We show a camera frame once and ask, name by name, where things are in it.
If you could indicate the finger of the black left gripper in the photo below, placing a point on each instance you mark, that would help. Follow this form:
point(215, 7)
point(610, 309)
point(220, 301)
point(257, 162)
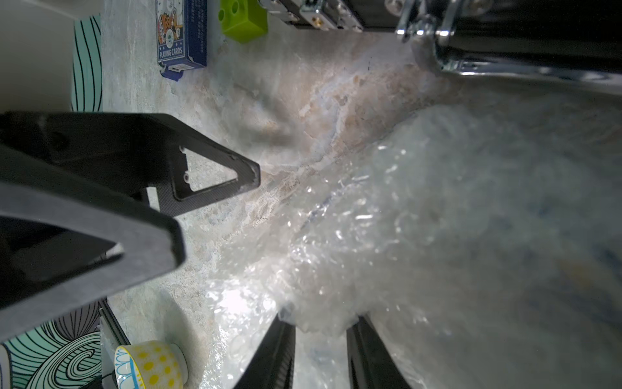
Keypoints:
point(67, 242)
point(128, 153)

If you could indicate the black hard case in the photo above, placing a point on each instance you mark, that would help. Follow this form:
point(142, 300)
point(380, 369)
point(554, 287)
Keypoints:
point(576, 43)

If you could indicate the clear bubble wrap sheet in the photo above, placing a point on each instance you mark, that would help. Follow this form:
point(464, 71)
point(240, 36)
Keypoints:
point(484, 247)

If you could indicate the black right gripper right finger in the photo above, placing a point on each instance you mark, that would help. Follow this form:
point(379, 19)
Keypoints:
point(369, 363)

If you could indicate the green toy brick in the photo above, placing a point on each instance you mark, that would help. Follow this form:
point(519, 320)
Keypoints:
point(242, 20)

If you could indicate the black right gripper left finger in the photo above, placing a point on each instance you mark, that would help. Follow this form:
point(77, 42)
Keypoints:
point(272, 366)

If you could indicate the blue playing cards box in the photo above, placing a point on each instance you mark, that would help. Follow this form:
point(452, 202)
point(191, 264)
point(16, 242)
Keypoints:
point(181, 32)

